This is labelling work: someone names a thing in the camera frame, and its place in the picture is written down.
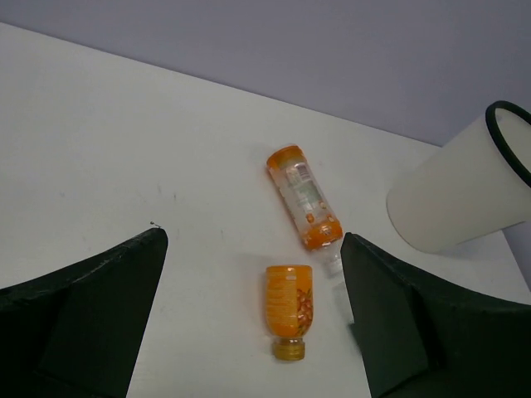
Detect clear bottle orange label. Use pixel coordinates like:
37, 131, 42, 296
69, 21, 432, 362
266, 145, 343, 276

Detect small orange juice bottle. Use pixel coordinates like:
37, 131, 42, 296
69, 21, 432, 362
265, 265, 314, 362

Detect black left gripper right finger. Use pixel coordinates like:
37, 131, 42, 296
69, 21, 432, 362
341, 233, 530, 397

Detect white bin black rim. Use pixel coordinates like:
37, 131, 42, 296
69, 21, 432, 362
386, 100, 530, 253

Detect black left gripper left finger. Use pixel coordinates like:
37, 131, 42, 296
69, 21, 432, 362
1, 228, 168, 397

